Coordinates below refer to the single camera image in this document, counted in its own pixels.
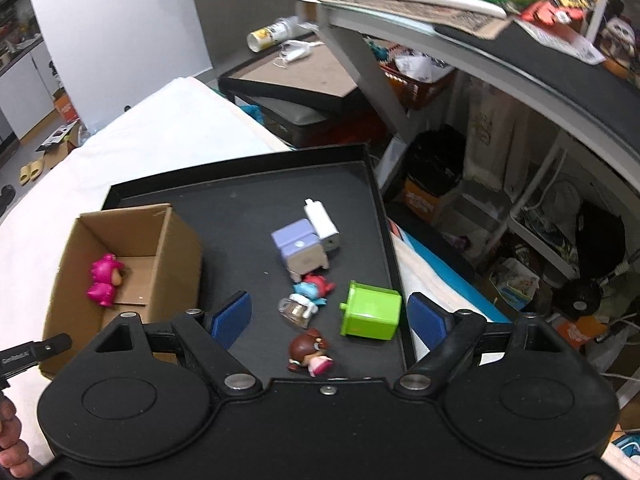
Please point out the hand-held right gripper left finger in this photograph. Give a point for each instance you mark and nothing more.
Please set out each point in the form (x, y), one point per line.
(232, 317)

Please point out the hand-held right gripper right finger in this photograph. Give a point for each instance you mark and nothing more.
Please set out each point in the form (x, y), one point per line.
(425, 322)

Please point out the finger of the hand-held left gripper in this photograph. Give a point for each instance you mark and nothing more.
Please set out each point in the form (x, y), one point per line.
(35, 350)

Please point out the green cube toy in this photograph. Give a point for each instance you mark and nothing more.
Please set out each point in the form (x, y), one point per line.
(372, 310)

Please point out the blue troll figure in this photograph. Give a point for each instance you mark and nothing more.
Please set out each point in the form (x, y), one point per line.
(305, 295)

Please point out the brown-haired toy figure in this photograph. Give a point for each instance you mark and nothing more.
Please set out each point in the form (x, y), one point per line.
(307, 350)

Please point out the brown cardboard box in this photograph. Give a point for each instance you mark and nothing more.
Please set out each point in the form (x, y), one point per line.
(172, 255)

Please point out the purple cube toy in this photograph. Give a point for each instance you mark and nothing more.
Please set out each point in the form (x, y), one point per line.
(295, 242)

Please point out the black tray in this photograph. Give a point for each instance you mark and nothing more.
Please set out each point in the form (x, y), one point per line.
(240, 220)

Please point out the white tube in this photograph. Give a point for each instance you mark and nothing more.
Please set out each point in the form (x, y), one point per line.
(320, 220)

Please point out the person's left hand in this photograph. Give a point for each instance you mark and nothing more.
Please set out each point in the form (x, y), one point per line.
(10, 440)

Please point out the blue and white cloth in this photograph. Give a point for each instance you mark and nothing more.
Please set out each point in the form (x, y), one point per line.
(450, 270)

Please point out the pink toy figure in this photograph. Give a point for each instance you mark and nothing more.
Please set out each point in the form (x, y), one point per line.
(104, 280)

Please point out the orange printed box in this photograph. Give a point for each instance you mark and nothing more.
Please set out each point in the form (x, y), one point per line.
(422, 200)

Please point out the pair of black shoes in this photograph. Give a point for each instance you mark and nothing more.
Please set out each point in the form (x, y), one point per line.
(6, 197)

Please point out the black bag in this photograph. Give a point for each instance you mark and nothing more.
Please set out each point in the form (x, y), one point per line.
(435, 160)

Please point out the pair of yellow slippers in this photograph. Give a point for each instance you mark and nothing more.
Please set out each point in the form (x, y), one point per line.
(31, 170)

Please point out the white printed tote bag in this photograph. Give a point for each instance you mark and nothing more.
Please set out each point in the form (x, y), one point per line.
(495, 135)

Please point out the open cardboard box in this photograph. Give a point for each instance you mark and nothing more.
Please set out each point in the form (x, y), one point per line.
(57, 147)

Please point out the black cushioned seat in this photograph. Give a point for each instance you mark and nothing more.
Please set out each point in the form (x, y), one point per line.
(295, 117)

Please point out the orange basket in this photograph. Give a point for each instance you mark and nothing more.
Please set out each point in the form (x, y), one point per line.
(420, 87)

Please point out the orange carton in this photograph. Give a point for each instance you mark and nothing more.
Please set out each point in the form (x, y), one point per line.
(65, 107)

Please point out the dark side table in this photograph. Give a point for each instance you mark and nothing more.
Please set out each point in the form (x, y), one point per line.
(310, 72)

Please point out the white cabinet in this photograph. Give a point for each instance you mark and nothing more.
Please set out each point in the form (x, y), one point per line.
(25, 90)

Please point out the white face mask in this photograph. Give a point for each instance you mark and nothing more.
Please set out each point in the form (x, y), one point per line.
(295, 52)

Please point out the grey desk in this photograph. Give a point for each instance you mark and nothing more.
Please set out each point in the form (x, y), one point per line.
(550, 80)

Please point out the clear cup with yellow print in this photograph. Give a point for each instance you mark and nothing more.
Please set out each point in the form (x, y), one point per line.
(267, 35)

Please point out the black desk mat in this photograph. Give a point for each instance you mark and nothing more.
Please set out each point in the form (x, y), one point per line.
(560, 70)

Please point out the patterned cardboard sheet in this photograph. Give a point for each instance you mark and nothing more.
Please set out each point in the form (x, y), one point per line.
(450, 17)

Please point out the red packet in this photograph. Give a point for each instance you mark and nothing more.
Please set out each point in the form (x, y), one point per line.
(555, 30)

